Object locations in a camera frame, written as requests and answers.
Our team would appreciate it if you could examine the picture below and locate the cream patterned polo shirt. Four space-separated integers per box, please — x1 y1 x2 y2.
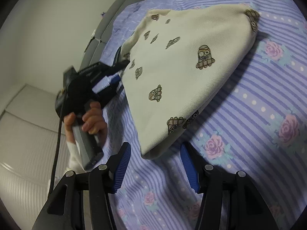
120 4 260 159

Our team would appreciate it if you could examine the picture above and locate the left forearm white sleeve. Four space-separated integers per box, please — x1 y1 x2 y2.
55 141 85 185

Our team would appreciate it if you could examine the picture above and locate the person's left hand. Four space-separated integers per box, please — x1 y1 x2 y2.
64 101 108 147

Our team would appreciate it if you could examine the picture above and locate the grey upholstered headboard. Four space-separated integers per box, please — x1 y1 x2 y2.
80 0 144 70

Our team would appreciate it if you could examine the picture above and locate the white ribbed wardrobe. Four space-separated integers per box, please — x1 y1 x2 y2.
1 85 59 229

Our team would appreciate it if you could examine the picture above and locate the black cable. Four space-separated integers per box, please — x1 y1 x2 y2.
47 88 67 197

